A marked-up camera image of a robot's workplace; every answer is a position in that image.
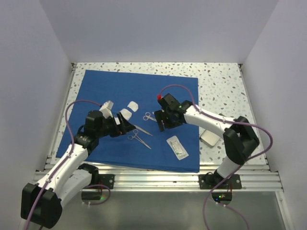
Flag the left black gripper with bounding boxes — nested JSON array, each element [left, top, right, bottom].
[[96, 112, 135, 138]]

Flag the white gauze pad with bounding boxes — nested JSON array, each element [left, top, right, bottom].
[[120, 108, 132, 120], [127, 101, 139, 112]]

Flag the silver hemostat forceps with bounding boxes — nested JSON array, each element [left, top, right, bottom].
[[128, 129, 151, 149]]

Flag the small silver scissors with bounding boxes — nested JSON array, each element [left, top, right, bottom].
[[143, 112, 157, 122]]

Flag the silver tweezers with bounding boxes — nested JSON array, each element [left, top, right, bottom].
[[135, 125, 152, 136]]

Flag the white suture packet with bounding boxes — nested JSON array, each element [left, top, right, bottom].
[[166, 136, 189, 161]]

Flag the metal instrument tray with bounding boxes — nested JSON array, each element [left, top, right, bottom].
[[200, 130, 220, 148]]

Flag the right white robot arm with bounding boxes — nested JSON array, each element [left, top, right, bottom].
[[154, 93, 260, 188]]

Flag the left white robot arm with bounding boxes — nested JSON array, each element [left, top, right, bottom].
[[21, 110, 136, 229]]

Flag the blue surgical drape cloth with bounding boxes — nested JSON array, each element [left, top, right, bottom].
[[56, 70, 200, 173]]

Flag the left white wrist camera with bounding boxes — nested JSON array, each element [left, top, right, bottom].
[[99, 101, 114, 119]]

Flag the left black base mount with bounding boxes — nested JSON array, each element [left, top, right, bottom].
[[90, 174, 115, 189]]

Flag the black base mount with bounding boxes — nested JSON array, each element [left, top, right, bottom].
[[90, 174, 115, 189], [198, 172, 242, 190]]

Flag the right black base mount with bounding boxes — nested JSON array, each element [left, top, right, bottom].
[[198, 172, 242, 190]]

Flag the aluminium frame rail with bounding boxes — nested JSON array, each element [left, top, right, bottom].
[[32, 165, 283, 192]]

